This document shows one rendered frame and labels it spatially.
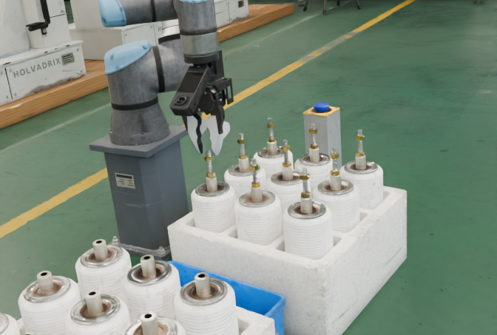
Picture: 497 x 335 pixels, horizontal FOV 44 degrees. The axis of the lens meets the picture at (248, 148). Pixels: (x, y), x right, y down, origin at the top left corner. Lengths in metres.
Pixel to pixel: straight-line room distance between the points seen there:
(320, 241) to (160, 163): 0.52
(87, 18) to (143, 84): 2.36
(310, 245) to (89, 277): 0.41
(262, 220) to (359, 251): 0.21
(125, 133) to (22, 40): 1.93
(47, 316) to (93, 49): 2.92
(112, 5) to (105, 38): 2.48
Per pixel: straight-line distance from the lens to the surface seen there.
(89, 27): 3.85
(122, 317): 0.99
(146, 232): 1.61
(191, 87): 1.22
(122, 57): 1.50
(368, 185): 1.38
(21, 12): 3.41
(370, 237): 1.33
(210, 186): 1.33
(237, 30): 4.63
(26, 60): 3.21
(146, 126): 1.53
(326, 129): 1.58
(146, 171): 1.53
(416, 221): 1.72
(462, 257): 1.57
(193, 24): 1.22
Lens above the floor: 0.79
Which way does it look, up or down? 20 degrees down
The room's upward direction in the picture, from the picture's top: 5 degrees counter-clockwise
